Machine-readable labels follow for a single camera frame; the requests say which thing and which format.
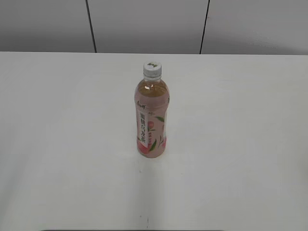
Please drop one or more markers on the pink oolong tea bottle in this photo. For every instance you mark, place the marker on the pink oolong tea bottle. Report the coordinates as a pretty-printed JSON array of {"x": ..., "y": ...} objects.
[{"x": 151, "y": 102}]

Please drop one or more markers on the white bottle cap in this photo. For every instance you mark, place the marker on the white bottle cap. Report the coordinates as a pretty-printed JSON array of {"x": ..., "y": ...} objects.
[{"x": 152, "y": 69}]

